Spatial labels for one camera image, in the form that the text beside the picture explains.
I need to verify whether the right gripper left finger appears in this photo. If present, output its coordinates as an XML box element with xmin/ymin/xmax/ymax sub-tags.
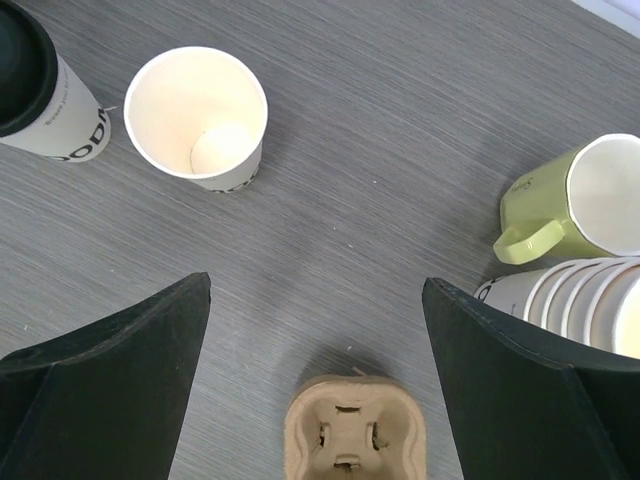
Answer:
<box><xmin>1</xmin><ymin>272</ymin><xmax>211</xmax><ymax>479</ymax></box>

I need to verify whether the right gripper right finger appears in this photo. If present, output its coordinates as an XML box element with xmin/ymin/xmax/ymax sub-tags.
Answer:
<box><xmin>422</xmin><ymin>278</ymin><xmax>639</xmax><ymax>479</ymax></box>

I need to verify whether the white paper cup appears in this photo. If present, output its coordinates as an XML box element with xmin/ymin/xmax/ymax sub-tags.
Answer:
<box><xmin>1</xmin><ymin>56</ymin><xmax>111</xmax><ymax>163</ymax></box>
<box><xmin>123</xmin><ymin>46</ymin><xmax>269</xmax><ymax>193</ymax></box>

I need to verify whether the stack of paper cups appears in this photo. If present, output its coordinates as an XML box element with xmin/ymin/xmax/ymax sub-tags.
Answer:
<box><xmin>474</xmin><ymin>257</ymin><xmax>639</xmax><ymax>359</ymax></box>

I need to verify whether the cardboard cup carrier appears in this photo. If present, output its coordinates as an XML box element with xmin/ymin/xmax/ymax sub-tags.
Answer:
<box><xmin>284</xmin><ymin>375</ymin><xmax>428</xmax><ymax>479</ymax></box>

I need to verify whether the yellow-green mug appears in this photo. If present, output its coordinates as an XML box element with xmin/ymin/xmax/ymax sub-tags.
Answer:
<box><xmin>493</xmin><ymin>133</ymin><xmax>639</xmax><ymax>265</ymax></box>

